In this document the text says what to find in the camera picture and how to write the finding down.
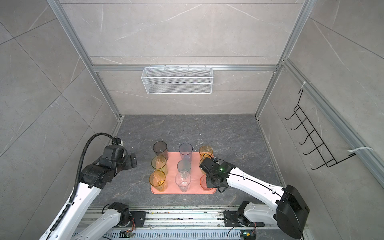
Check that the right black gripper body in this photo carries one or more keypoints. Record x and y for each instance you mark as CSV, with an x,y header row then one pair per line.
x,y
210,182

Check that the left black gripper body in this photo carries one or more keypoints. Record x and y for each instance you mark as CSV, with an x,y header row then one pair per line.
x,y
126,163

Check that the pink short glass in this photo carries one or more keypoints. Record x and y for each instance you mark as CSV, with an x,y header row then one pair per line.
x,y
203,183

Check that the short yellow glass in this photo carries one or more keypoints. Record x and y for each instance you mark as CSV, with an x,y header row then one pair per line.
x,y
206,152

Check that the pink plastic tray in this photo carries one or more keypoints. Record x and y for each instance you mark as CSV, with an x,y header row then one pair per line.
x,y
196,174

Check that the teal dimpled cup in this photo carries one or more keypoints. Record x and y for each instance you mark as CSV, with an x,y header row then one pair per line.
x,y
184,166

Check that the clear glass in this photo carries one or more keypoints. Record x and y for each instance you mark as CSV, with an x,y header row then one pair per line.
x,y
183,180

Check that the tall blue glass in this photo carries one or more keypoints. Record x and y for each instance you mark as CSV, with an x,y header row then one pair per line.
x,y
186,150

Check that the light green tall glass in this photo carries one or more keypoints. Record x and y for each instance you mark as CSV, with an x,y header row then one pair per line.
x,y
159,163

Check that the dark grey tall glass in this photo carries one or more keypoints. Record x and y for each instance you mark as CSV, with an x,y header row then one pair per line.
x,y
161,149

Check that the tall yellow glass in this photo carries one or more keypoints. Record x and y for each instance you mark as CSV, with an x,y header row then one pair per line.
x,y
158,181

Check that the short green glass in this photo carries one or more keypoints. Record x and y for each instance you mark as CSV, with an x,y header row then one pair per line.
x,y
203,172

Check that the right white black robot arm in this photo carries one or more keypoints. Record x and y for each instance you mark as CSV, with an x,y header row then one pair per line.
x,y
286,207

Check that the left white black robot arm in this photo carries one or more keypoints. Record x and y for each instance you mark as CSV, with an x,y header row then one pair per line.
x,y
89,182

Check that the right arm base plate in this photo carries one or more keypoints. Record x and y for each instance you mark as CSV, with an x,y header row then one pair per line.
x,y
233,219

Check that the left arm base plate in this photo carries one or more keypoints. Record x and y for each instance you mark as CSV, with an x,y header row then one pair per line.
x,y
137,217

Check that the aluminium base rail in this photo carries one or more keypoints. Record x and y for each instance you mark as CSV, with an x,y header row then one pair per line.
x,y
183,220

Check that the white wire mesh basket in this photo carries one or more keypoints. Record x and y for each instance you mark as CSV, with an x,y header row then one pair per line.
x,y
178,80

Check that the black wire hook rack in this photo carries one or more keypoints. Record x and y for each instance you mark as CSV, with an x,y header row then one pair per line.
x,y
314,137

